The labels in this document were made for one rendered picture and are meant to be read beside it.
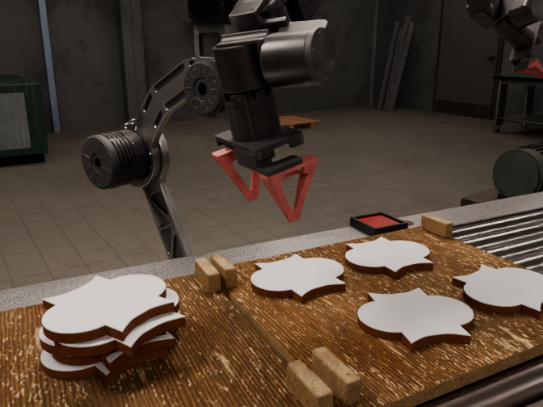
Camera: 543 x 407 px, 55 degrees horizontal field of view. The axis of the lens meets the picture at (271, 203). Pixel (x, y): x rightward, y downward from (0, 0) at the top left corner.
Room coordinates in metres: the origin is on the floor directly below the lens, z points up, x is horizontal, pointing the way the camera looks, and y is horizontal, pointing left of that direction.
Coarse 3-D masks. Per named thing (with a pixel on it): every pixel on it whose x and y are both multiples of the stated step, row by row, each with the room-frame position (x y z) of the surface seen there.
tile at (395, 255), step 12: (384, 240) 0.77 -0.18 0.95; (348, 252) 0.72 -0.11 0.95; (360, 252) 0.72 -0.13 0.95; (372, 252) 0.72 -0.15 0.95; (384, 252) 0.72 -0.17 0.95; (396, 252) 0.72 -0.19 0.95; (408, 252) 0.72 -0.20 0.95; (420, 252) 0.72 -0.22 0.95; (348, 264) 0.69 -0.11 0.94; (360, 264) 0.68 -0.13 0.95; (372, 264) 0.68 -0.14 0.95; (384, 264) 0.68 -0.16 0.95; (396, 264) 0.68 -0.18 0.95; (408, 264) 0.68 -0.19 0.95; (420, 264) 0.68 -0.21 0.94; (432, 264) 0.68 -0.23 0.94; (396, 276) 0.66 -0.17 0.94
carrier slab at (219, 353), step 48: (192, 288) 0.62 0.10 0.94; (0, 336) 0.51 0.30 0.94; (192, 336) 0.51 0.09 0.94; (240, 336) 0.51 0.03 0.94; (0, 384) 0.42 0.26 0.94; (48, 384) 0.42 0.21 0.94; (96, 384) 0.42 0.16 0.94; (144, 384) 0.42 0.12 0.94; (192, 384) 0.42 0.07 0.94; (240, 384) 0.42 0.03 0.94
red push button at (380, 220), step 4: (372, 216) 0.94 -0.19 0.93; (376, 216) 0.94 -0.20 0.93; (380, 216) 0.94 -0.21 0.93; (384, 216) 0.94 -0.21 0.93; (364, 220) 0.92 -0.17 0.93; (368, 220) 0.92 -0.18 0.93; (372, 220) 0.92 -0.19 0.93; (376, 220) 0.92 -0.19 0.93; (380, 220) 0.92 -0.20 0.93; (384, 220) 0.92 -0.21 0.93; (388, 220) 0.92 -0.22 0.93; (392, 220) 0.92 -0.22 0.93; (372, 224) 0.90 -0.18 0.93; (376, 224) 0.90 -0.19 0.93; (380, 224) 0.90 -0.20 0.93; (384, 224) 0.90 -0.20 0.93; (388, 224) 0.90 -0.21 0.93
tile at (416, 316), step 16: (416, 288) 0.60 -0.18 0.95; (368, 304) 0.56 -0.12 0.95; (384, 304) 0.56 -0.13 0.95; (400, 304) 0.56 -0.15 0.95; (416, 304) 0.56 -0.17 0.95; (432, 304) 0.56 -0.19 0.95; (448, 304) 0.56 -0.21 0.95; (464, 304) 0.56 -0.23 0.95; (368, 320) 0.52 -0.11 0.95; (384, 320) 0.52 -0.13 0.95; (400, 320) 0.52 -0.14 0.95; (416, 320) 0.52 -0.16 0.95; (432, 320) 0.52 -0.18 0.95; (448, 320) 0.52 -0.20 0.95; (464, 320) 0.52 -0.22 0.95; (384, 336) 0.50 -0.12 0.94; (400, 336) 0.50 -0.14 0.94; (416, 336) 0.49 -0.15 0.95; (432, 336) 0.49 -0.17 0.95; (448, 336) 0.49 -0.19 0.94; (464, 336) 0.49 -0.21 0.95
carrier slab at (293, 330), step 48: (432, 240) 0.80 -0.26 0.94; (240, 288) 0.62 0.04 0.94; (384, 288) 0.62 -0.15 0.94; (432, 288) 0.62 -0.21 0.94; (288, 336) 0.51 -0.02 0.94; (336, 336) 0.51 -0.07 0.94; (480, 336) 0.51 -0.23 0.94; (528, 336) 0.51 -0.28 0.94; (384, 384) 0.42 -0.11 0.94; (432, 384) 0.42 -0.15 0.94
